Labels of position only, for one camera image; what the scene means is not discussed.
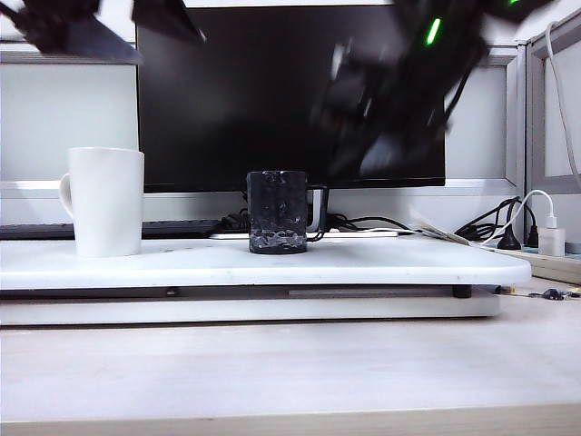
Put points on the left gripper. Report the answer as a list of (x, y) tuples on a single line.
[(59, 13)]

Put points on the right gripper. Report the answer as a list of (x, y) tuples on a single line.
[(377, 95)]

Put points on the black textured cup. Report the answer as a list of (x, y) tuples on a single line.
[(277, 213)]

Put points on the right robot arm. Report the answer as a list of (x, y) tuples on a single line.
[(454, 27)]

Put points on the printed paper sheet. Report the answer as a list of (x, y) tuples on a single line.
[(442, 234)]

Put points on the black AOC monitor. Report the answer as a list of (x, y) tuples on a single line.
[(249, 91)]

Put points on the white riser platform board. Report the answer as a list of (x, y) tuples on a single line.
[(272, 265)]

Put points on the black round power plug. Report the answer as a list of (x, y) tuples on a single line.
[(509, 241)]

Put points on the black rubber riser foot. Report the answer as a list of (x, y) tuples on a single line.
[(463, 292)]

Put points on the white ceramic mug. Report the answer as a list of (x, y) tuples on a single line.
[(109, 204)]

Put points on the black flat power plug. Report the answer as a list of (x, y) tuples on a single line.
[(533, 236)]

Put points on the white riser base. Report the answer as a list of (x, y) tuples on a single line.
[(272, 310)]

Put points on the white USB charger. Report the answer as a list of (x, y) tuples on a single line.
[(551, 243)]

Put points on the black keyboard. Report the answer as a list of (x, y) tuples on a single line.
[(181, 228)]

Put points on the white power strip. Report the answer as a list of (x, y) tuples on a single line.
[(558, 269)]

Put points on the grey plug adapter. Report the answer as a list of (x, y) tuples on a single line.
[(574, 247)]

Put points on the clear black ballpoint pen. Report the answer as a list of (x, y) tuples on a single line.
[(551, 294)]

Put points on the grey partition frame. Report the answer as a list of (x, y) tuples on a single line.
[(531, 136)]

